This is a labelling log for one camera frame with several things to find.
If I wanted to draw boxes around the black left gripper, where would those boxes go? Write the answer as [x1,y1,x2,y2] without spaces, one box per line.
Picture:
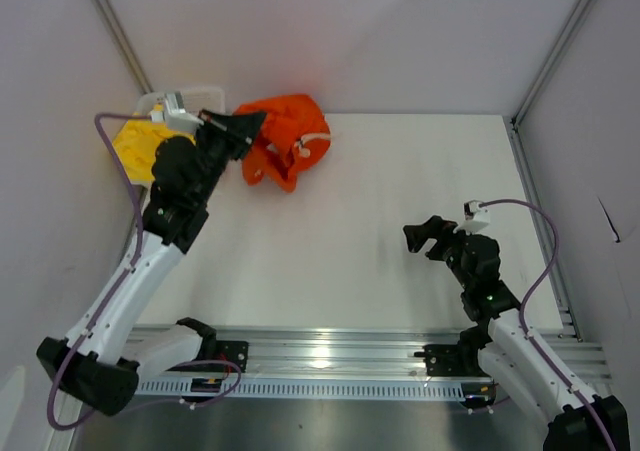
[193,110,269,206]

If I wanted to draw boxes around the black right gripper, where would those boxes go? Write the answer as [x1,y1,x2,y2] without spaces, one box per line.
[402,216,478,290]

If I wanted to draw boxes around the orange shorts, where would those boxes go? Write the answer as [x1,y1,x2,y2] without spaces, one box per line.
[234,94,331,193]

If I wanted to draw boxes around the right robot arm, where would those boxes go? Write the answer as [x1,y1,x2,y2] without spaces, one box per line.
[403,215,630,450]

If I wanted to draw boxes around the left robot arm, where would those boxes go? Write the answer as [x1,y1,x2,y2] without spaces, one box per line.
[36,110,267,416]

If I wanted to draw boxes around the yellow shorts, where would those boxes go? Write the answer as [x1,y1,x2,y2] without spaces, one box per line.
[112,103,199,188]

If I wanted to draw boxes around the white plastic basket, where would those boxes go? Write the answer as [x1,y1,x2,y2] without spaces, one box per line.
[134,85,226,115]

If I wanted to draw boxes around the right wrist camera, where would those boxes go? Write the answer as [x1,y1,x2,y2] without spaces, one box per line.
[455,200,491,235]

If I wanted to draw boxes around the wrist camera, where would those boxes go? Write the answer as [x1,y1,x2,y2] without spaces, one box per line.
[149,91,204,134]
[455,200,491,235]

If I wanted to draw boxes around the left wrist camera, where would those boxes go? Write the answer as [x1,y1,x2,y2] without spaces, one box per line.
[149,91,204,134]

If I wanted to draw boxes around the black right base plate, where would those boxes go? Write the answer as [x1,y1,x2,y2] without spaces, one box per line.
[413,344,477,377]

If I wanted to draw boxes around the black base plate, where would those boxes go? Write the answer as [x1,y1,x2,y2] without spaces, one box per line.
[413,344,477,377]
[213,340,250,372]

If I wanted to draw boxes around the slotted cable duct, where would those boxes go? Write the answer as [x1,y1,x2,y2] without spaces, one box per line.
[136,376,493,402]

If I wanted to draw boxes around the aluminium mounting rail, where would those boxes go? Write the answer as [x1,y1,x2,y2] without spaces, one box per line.
[124,326,614,383]

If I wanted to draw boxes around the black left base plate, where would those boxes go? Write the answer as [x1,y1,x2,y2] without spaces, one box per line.
[213,340,250,372]

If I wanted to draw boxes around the left aluminium frame post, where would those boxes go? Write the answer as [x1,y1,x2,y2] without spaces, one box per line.
[90,0,153,94]

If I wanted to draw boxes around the aluminium frame post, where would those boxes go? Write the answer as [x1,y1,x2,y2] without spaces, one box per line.
[509,0,614,127]
[90,0,153,94]

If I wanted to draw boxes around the right aluminium frame post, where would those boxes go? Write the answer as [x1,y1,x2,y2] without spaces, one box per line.
[509,0,614,127]

